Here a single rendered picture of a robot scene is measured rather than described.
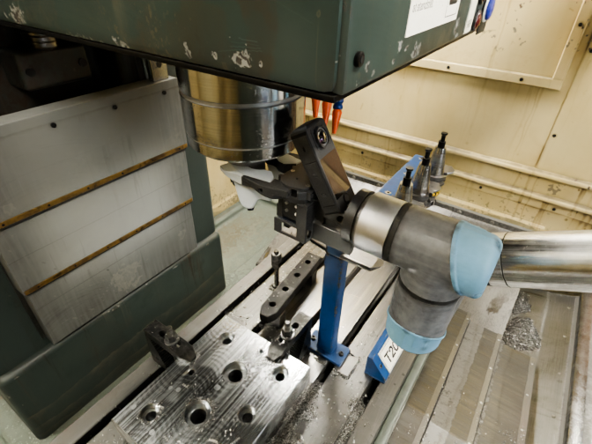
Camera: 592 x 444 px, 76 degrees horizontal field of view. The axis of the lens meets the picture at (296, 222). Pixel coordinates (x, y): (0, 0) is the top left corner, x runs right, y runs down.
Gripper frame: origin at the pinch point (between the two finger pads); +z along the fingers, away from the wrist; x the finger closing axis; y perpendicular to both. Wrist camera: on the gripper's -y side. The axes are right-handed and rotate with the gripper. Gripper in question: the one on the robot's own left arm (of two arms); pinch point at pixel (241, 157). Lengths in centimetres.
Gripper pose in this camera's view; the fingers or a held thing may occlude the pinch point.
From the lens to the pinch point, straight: 56.4
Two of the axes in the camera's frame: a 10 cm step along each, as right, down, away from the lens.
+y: -0.4, 8.1, 5.9
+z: -8.2, -3.6, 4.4
